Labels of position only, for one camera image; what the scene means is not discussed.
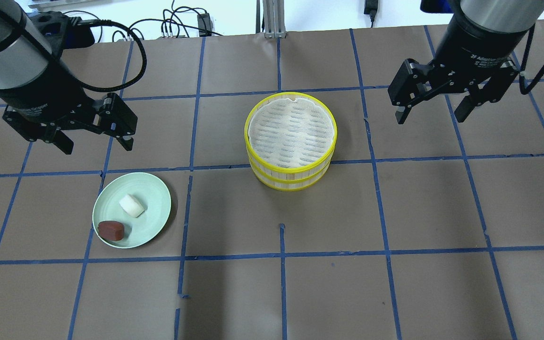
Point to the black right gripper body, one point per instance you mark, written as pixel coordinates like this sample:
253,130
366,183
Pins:
482,49

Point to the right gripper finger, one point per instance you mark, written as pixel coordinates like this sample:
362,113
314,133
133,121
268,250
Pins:
466,106
402,113

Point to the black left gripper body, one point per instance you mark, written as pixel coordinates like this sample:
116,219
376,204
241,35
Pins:
40,97

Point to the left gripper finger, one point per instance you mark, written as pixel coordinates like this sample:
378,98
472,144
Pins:
62,142
126,142

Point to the white bun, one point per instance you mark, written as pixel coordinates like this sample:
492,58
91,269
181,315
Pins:
131,206

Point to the brown bun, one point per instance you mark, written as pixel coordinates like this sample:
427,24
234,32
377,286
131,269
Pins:
111,230

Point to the yellow top steamer layer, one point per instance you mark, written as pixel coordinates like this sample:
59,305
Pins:
290,132

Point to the yellow steamer layer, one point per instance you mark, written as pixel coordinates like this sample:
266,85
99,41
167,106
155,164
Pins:
290,132
288,181

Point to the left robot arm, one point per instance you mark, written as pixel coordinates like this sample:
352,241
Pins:
32,45

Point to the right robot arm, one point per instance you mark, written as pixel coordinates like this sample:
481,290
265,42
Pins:
509,16

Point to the yellow bottom steamer layer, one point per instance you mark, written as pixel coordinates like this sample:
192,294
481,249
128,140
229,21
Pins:
288,181

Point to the light green plate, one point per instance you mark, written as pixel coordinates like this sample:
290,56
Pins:
154,195

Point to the black power adapter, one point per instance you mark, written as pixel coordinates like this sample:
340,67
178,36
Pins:
371,9

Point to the aluminium frame post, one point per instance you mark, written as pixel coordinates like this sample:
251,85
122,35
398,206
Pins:
273,19

